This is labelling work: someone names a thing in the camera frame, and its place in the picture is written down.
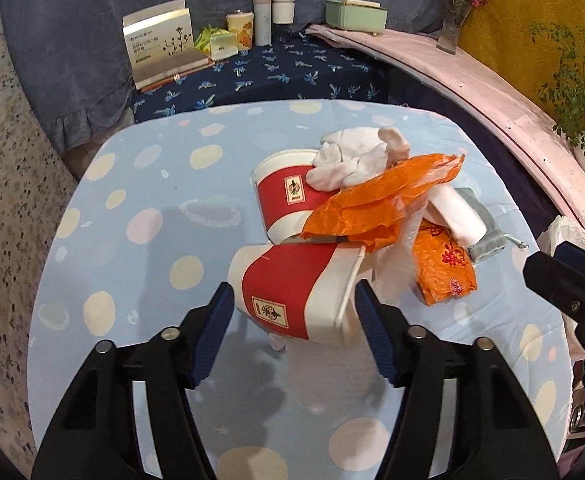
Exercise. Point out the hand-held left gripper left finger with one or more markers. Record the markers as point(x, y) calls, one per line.
point(212, 330)

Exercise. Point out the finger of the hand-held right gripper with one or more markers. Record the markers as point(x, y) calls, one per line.
point(582, 257)
point(552, 280)

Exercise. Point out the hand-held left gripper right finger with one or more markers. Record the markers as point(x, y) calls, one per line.
point(372, 325)

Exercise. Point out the white lined trash bin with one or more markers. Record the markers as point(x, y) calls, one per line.
point(560, 232)

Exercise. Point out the clear plastic wrap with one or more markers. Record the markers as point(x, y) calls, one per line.
point(395, 265)

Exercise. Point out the grey sock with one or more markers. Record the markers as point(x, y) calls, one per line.
point(490, 247)

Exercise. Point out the large red white paper cup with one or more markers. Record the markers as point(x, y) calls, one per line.
point(282, 280)

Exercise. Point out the orange snack packet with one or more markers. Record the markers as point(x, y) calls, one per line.
point(442, 265)

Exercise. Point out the white cloth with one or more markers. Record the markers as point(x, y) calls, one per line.
point(460, 215)
point(342, 160)

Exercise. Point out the orange plastic bag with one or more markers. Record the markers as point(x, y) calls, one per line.
point(367, 205)

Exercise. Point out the small red white paper cup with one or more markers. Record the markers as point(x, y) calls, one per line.
point(277, 195)

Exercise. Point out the light blue dotted tablecloth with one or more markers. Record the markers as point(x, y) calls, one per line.
point(147, 260)

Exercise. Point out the dark purple cloth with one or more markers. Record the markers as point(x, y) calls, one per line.
point(472, 160)

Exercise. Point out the green leafy plant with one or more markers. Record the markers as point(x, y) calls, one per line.
point(572, 85)

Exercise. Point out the pink cloth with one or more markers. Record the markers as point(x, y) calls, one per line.
point(472, 90)

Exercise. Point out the glass vase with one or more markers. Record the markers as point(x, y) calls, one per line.
point(450, 35)

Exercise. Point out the navy leaf-print cloth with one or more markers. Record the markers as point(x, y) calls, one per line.
point(282, 75)

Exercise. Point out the green snack packet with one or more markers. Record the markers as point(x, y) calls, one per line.
point(217, 45)

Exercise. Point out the white plant-print card box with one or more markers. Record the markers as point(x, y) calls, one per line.
point(157, 45)

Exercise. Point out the yellow printed cup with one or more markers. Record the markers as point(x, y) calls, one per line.
point(240, 30)

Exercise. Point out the green tissue box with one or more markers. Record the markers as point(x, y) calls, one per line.
point(355, 17)

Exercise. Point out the slim white bottle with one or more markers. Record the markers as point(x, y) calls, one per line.
point(261, 20)

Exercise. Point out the white jar with dark base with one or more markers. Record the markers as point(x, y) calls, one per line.
point(283, 12)

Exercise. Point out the blue-grey backdrop cloth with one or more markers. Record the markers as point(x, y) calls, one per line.
point(72, 35)

